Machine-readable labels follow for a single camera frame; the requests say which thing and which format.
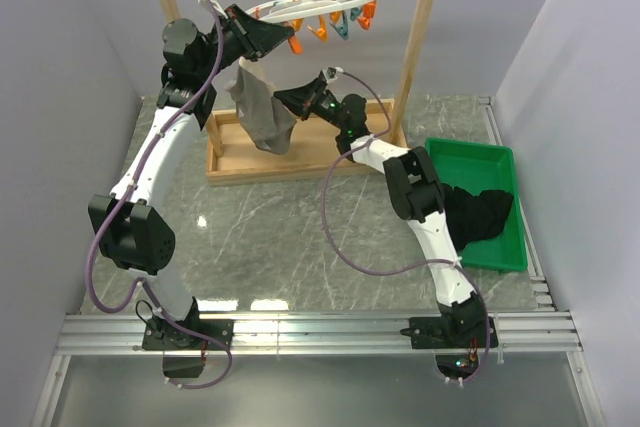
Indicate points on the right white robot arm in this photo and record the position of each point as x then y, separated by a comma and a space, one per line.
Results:
417, 197

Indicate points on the black garment in bin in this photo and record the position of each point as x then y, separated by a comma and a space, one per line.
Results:
474, 218

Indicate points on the green plastic bin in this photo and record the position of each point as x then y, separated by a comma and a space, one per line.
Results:
477, 167

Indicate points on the taupe underwear beige waistband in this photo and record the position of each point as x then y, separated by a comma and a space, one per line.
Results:
264, 118

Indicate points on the aluminium mounting rail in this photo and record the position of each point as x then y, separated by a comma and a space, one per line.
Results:
333, 333

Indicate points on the white plastic clip hanger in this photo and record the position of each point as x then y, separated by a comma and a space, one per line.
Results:
280, 11

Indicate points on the yellow clip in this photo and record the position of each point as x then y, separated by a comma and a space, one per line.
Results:
367, 14
294, 43

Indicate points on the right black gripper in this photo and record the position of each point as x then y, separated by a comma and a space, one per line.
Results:
301, 100

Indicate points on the teal clip front left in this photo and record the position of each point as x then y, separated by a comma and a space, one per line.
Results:
342, 28

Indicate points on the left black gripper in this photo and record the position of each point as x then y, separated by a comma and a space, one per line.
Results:
252, 33

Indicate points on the teal clip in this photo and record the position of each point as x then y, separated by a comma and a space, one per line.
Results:
355, 13
342, 28

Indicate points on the wooden hanging rack frame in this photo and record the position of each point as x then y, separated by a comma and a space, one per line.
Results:
232, 159

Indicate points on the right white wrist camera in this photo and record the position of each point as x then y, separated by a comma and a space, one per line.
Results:
331, 74

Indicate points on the teal clip front right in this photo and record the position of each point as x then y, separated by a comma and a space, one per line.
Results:
355, 13

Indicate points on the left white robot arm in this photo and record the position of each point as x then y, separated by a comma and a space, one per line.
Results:
128, 225

